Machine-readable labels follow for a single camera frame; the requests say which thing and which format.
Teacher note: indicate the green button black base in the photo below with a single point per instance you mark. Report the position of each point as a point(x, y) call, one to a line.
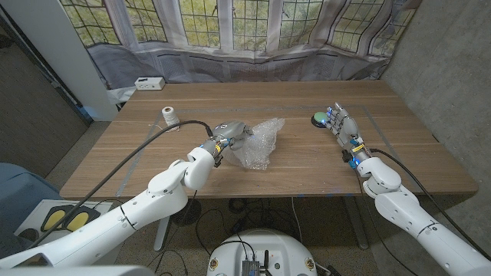
point(319, 117)

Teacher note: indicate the clear bubble wrap sheet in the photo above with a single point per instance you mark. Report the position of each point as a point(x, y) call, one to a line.
point(261, 145)

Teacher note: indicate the white table leg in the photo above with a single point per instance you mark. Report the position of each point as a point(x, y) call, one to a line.
point(161, 234)

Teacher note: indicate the dark shoe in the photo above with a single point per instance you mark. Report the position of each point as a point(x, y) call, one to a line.
point(28, 234)

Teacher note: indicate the grey electronics box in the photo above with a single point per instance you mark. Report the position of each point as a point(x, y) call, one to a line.
point(250, 268)

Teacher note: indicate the grey table leg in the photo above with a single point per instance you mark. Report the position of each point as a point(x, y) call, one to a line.
point(356, 226)

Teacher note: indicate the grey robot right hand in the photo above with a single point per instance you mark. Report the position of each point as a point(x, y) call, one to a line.
point(349, 126)

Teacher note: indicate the black yellow foot pedal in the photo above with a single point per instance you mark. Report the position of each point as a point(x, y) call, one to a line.
point(78, 221)
point(53, 219)

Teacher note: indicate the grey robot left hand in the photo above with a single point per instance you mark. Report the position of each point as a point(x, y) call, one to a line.
point(228, 130)

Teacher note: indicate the white thread spool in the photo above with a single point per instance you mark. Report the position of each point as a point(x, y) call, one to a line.
point(169, 115)

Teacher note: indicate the person leg blue jeans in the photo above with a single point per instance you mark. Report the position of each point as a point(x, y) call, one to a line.
point(11, 245)

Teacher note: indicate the black round floor disc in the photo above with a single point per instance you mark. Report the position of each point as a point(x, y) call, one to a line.
point(188, 212)

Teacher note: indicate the printed window backdrop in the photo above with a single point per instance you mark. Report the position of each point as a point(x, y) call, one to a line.
point(249, 38)

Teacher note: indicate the white power strip box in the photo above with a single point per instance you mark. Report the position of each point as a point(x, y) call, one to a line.
point(149, 83)

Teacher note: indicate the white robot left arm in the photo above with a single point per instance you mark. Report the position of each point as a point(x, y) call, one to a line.
point(165, 188)

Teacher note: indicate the white floor mat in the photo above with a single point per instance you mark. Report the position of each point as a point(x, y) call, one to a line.
point(34, 214)

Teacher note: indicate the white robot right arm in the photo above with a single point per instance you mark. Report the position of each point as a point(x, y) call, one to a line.
point(406, 211)

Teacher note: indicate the blue upholstered seat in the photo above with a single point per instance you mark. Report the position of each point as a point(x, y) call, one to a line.
point(19, 188)

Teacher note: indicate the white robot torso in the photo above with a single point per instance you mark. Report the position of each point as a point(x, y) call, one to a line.
point(268, 245)

